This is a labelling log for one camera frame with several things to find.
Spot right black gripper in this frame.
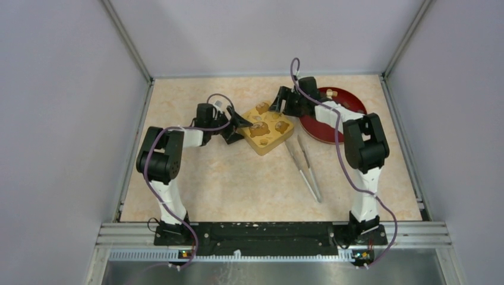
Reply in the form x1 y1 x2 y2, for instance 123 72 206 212
268 87 306 119

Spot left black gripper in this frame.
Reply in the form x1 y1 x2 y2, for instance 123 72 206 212
208 106 253 144

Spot gold chocolate tin box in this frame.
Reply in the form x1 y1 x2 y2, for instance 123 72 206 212
238 118 294 156

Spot yellow bear tin lid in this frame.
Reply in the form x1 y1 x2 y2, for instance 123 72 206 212
238 101 294 156

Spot silver metal tongs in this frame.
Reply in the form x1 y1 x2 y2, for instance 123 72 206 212
285 135 323 204

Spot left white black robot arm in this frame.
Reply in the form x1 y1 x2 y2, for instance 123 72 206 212
136 101 252 246

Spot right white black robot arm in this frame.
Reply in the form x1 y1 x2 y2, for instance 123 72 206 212
269 77 390 245

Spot red round plate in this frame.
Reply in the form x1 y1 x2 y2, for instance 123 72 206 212
299 87 367 144

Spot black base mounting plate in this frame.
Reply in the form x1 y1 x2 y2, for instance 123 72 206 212
153 221 388 257

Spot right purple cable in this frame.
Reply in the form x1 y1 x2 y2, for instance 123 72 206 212
290 57 398 268

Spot purple cable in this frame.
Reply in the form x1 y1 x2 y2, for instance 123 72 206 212
290 57 398 268
143 93 237 268

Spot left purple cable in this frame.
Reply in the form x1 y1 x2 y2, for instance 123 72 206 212
143 93 237 268

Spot grey aluminium rail frame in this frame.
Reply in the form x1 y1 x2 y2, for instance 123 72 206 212
86 221 467 284

